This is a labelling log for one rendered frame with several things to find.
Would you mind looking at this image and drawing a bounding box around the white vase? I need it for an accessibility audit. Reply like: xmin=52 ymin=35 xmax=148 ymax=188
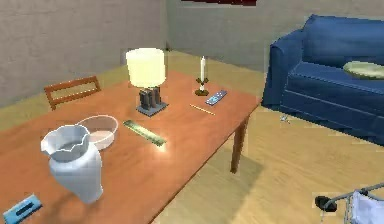
xmin=40 ymin=124 xmax=104 ymax=205

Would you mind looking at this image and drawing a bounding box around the white candle in holder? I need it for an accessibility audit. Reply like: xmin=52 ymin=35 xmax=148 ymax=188
xmin=194 ymin=55 xmax=210 ymax=97

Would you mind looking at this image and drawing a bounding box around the yellow pencil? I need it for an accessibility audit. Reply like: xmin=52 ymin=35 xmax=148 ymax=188
xmin=189 ymin=103 xmax=216 ymax=117

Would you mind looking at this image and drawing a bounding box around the brown wooden chair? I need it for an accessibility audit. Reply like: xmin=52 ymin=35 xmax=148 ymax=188
xmin=43 ymin=75 xmax=102 ymax=111

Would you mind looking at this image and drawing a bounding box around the white bowl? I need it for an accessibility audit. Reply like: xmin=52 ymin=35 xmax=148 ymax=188
xmin=77 ymin=114 xmax=120 ymax=151

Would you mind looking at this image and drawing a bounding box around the green flat ruler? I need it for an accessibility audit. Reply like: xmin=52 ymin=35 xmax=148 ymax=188
xmin=122 ymin=119 xmax=168 ymax=148

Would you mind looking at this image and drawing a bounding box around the blue sofa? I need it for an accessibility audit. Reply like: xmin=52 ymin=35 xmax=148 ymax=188
xmin=261 ymin=13 xmax=384 ymax=147

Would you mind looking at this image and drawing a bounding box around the pale green round cushion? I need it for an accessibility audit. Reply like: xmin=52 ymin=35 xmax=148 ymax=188
xmin=342 ymin=60 xmax=384 ymax=80

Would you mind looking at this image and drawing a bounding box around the light blue tissue box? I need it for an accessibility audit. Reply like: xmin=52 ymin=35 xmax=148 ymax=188
xmin=2 ymin=193 xmax=43 ymax=224

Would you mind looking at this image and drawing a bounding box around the cream shade table lamp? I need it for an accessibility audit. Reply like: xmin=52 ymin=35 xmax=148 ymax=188
xmin=125 ymin=47 xmax=169 ymax=118

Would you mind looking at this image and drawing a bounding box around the brown wooden table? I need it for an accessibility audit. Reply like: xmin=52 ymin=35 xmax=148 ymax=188
xmin=0 ymin=69 xmax=263 ymax=224

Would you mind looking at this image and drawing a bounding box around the blue remote control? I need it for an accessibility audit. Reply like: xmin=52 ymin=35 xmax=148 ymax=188
xmin=204 ymin=89 xmax=228 ymax=107

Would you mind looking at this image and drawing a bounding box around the dark red framed picture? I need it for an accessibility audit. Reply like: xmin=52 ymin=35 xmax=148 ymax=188
xmin=180 ymin=0 xmax=258 ymax=7

